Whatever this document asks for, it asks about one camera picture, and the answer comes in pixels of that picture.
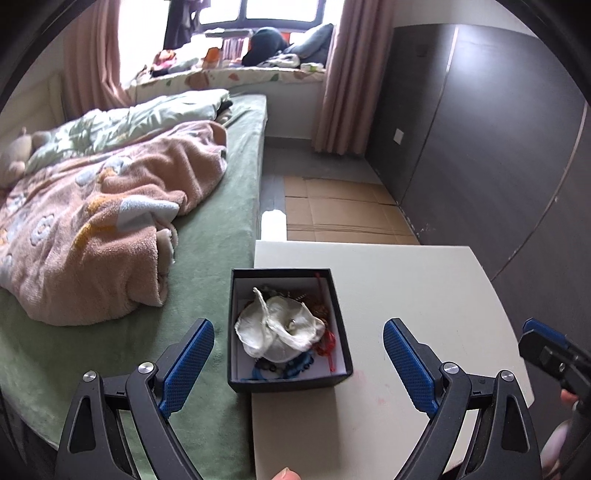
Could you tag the colourful clothes pile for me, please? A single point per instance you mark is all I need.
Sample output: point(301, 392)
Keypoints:
point(171, 62)

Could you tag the window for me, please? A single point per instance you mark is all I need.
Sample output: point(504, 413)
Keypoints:
point(277, 9)

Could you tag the dark grey pillow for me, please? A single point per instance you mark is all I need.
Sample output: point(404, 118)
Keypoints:
point(314, 44)

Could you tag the dark grey wardrobe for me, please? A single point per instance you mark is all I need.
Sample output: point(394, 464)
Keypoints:
point(485, 138)

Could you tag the pink curtain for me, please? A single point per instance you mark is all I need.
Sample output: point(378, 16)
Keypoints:
point(353, 83)
point(90, 60)

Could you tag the orange toy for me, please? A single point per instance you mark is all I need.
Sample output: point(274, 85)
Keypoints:
point(212, 57)

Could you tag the black jewelry box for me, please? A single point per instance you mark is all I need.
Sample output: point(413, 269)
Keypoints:
point(286, 385)

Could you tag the pale green printed quilt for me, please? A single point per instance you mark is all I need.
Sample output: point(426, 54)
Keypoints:
point(138, 115)

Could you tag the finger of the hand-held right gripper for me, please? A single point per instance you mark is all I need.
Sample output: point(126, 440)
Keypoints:
point(568, 364)

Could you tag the beige headboard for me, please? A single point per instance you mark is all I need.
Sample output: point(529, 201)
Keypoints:
point(32, 101)

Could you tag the white wall socket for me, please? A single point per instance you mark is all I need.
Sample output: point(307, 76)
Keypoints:
point(398, 136)

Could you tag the white stool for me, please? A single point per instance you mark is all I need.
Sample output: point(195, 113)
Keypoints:
point(273, 226)

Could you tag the person's right forearm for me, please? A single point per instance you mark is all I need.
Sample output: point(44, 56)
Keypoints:
point(554, 457)

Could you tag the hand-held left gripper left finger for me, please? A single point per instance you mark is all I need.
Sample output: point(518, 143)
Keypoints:
point(187, 364)

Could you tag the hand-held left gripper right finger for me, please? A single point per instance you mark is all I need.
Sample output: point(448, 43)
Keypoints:
point(408, 364)

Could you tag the printed window seat cushion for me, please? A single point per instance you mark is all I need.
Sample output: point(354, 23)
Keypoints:
point(231, 81)

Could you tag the person's left hand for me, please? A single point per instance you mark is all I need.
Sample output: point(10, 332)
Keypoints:
point(285, 474)

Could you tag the hanging dark clothes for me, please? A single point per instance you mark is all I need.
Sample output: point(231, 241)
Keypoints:
point(182, 23)

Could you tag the pink fleece blanket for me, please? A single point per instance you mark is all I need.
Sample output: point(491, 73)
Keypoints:
point(92, 249)

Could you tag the row of pink books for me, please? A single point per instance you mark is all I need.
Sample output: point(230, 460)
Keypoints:
point(235, 48)

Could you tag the person's right hand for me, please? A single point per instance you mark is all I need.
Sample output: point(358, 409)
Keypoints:
point(569, 397)

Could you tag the white cloth pouch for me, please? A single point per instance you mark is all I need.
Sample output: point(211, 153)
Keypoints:
point(272, 332)

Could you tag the flattened cardboard sheet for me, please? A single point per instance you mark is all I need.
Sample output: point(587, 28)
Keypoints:
point(341, 207)

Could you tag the beige plush toy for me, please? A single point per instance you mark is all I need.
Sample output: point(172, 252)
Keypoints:
point(16, 152)

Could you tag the bed with green sheet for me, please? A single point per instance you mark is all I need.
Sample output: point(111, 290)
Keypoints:
point(217, 230)

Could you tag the black bag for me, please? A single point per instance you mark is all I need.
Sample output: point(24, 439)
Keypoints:
point(265, 46)

